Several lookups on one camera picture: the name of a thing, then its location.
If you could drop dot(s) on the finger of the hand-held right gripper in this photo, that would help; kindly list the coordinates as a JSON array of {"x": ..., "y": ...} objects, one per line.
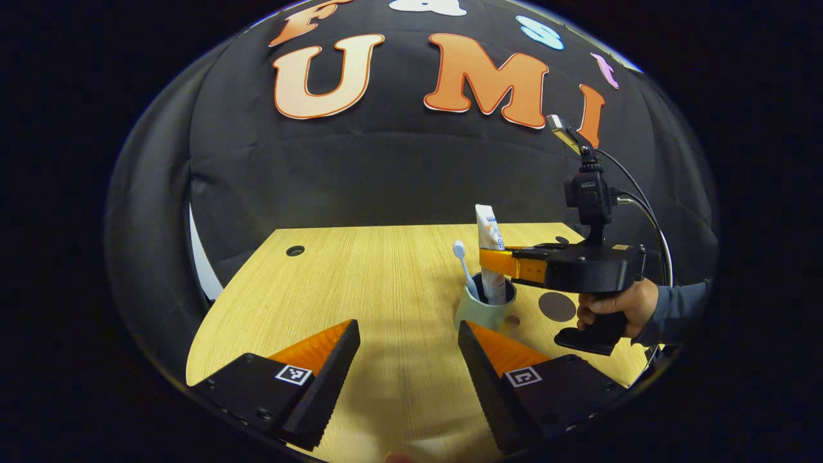
[{"x": 501, "y": 262}]

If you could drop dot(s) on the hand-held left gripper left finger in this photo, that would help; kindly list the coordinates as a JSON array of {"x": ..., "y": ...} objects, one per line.
[{"x": 334, "y": 379}]

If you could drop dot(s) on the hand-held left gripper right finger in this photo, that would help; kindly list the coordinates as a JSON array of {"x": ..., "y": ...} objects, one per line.
[{"x": 485, "y": 386}]

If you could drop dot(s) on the white toothpaste tube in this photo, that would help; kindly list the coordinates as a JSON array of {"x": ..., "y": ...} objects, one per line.
[{"x": 488, "y": 225}]

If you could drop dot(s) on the pale blue toothbrush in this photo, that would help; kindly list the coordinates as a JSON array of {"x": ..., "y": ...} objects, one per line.
[{"x": 458, "y": 249}]

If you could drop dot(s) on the wooden desktop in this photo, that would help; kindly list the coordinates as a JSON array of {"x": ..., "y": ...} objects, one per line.
[{"x": 386, "y": 289}]

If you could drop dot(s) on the black backdrop cloth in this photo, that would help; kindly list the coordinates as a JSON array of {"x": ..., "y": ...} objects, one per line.
[{"x": 386, "y": 173}]

